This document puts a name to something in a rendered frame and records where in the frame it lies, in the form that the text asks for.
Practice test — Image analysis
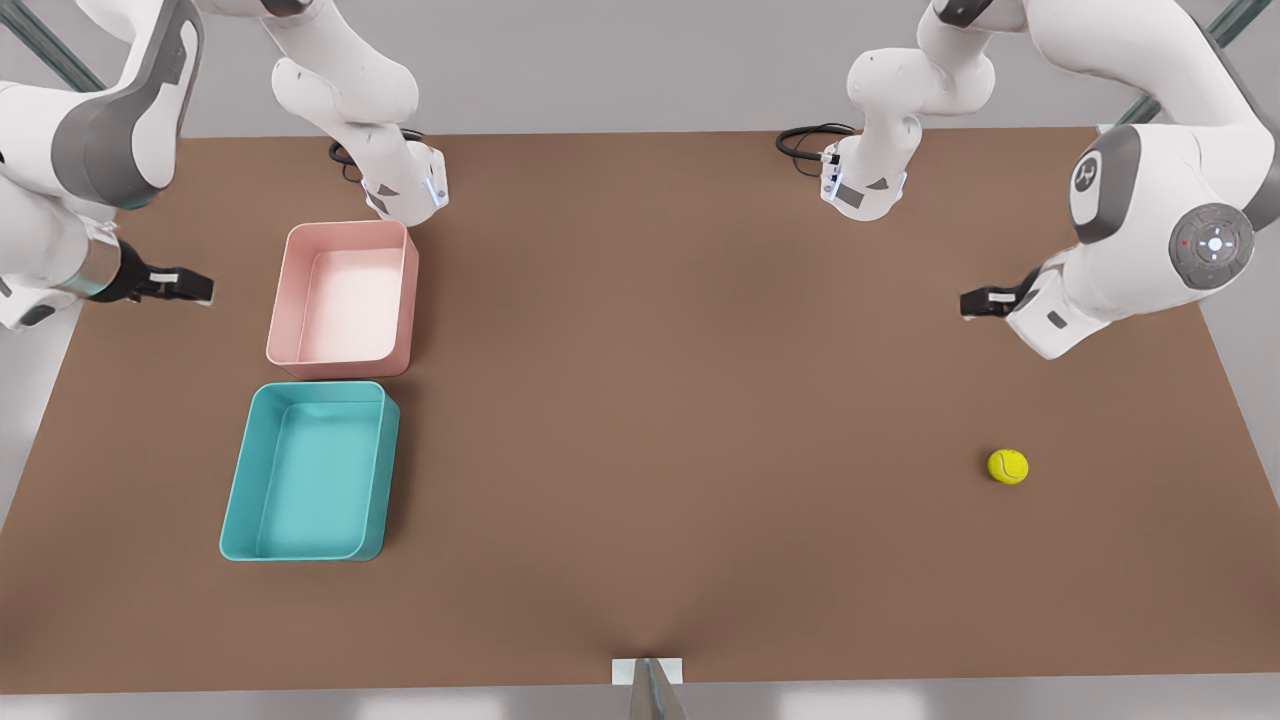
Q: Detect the pink rectangular tray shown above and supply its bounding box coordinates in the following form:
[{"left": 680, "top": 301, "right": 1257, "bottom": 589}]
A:
[{"left": 266, "top": 221, "right": 420, "bottom": 380}]

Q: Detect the teal rectangular tray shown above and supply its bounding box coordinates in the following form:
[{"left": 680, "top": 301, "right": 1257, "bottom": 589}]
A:
[{"left": 219, "top": 381, "right": 401, "bottom": 562}]

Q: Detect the black cable loop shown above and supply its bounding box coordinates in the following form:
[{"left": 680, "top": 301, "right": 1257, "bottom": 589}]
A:
[
  {"left": 775, "top": 123, "right": 858, "bottom": 179},
  {"left": 329, "top": 128, "right": 428, "bottom": 184}
]

